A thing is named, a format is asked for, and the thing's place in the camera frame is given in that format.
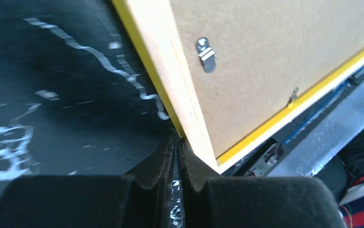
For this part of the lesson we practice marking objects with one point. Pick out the yellow wooden picture frame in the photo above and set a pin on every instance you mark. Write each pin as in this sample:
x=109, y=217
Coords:
x=153, y=31

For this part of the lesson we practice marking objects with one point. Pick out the silver frame turn clip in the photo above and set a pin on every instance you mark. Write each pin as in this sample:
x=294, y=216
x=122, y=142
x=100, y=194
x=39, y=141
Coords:
x=206, y=54

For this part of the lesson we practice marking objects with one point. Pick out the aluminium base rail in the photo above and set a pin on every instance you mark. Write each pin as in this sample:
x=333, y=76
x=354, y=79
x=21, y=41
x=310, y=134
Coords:
x=306, y=145

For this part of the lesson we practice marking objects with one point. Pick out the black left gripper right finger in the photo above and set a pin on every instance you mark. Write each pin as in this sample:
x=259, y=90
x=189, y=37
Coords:
x=211, y=200

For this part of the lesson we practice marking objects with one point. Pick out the brown cardboard backing board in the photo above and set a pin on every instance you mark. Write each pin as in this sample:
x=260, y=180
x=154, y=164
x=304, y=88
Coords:
x=263, y=50

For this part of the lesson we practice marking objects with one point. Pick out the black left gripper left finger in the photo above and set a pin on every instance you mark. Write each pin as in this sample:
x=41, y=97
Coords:
x=139, y=198

